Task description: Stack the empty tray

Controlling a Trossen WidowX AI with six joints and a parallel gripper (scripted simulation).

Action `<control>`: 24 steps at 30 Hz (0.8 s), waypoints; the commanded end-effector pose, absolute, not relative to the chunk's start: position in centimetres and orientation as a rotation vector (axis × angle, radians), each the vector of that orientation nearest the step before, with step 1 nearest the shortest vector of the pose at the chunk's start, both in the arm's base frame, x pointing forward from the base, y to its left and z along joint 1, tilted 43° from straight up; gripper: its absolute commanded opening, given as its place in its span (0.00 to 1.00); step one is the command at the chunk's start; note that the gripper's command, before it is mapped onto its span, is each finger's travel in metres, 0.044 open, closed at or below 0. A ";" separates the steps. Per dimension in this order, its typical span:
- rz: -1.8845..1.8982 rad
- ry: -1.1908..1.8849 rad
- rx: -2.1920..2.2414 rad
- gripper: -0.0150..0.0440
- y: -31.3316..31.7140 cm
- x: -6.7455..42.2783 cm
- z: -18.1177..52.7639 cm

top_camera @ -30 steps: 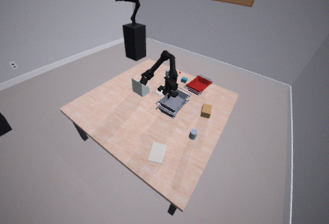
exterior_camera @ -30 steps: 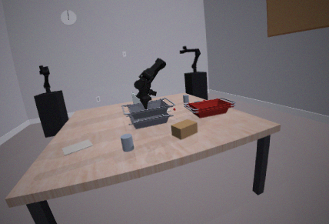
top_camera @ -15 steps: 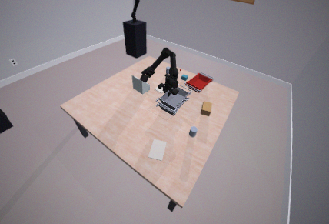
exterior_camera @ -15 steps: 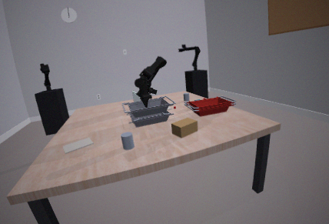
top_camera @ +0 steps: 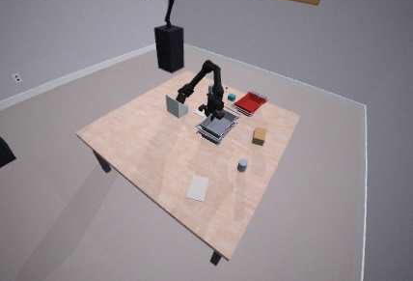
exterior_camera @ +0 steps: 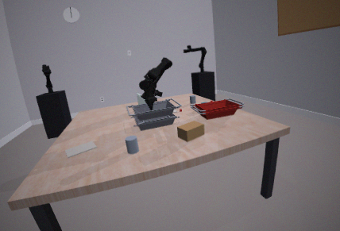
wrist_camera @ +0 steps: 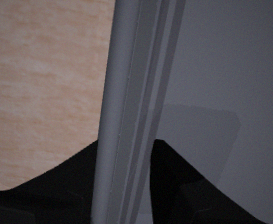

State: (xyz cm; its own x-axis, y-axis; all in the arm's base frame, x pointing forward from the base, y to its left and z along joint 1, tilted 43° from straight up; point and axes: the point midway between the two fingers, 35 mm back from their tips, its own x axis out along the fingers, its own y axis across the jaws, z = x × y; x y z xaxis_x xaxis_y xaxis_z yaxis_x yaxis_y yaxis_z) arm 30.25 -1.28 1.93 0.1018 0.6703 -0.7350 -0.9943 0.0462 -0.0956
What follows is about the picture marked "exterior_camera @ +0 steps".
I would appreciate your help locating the tan cardboard box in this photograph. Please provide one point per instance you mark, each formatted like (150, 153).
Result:
(190, 131)

